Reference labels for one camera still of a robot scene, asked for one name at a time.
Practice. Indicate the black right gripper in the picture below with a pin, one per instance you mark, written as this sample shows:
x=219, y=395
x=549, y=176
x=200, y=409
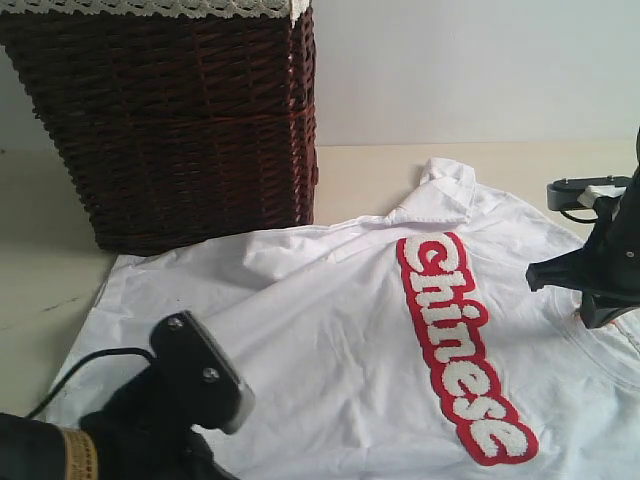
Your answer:
x=612, y=259

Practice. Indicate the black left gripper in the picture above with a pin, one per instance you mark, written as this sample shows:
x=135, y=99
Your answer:
x=126, y=450

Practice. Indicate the white t-shirt red print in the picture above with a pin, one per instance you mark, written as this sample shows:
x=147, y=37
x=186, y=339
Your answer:
x=404, y=346

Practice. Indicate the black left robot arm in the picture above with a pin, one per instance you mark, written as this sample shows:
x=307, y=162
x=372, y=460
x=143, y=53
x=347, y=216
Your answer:
x=31, y=449

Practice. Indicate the dark brown wicker basket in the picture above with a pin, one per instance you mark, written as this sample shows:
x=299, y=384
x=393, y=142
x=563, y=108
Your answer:
x=174, y=129

